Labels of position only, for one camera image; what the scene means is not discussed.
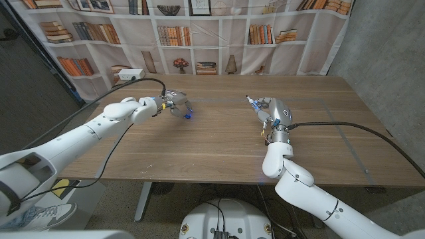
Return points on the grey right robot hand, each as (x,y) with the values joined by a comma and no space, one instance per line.
(280,111)

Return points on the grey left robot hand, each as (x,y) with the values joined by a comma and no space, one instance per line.
(177,98)

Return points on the white dry erase marker body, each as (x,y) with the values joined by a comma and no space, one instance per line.
(253,103)

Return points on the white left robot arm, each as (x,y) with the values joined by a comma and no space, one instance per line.
(66,142)

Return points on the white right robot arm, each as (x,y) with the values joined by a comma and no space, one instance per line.
(315,199)

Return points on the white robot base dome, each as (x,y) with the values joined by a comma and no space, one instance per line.
(229,215)

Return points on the white power strip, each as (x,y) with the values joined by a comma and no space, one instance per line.
(131,73)

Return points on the printed bookshelf backdrop cloth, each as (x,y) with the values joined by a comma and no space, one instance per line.
(212,56)

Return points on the black round floor object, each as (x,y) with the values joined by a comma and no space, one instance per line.
(163,188)

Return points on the grey metal table leg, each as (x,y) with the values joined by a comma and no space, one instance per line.
(317,222)
(142,202)

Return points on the white yellow floor mat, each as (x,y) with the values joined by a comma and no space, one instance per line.
(83,202)

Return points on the person's white sneaker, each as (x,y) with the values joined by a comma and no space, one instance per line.
(53,215)

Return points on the person's blue jeans leg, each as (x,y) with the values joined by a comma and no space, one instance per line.
(16,220)

